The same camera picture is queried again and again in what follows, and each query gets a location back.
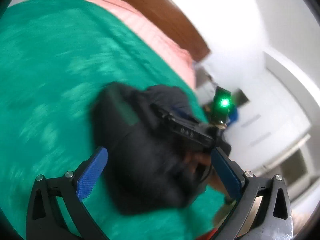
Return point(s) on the green floral blanket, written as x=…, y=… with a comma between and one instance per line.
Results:
x=50, y=80

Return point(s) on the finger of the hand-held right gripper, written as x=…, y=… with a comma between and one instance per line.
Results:
x=162, y=111

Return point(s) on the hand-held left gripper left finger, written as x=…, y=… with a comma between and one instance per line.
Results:
x=92, y=173

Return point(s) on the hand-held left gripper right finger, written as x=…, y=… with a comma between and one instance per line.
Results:
x=225, y=172

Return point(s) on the blue garment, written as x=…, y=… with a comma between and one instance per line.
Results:
x=233, y=116

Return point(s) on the wooden headboard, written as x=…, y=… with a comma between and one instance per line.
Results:
x=162, y=10

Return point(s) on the person's right hand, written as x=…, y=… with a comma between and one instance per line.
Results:
x=197, y=158

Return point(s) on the black puffer jacket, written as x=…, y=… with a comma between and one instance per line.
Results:
x=150, y=167

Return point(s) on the white wardrobe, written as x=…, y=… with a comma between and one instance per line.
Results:
x=275, y=105

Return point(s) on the pink striped bedsheet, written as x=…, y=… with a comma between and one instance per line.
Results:
x=155, y=37

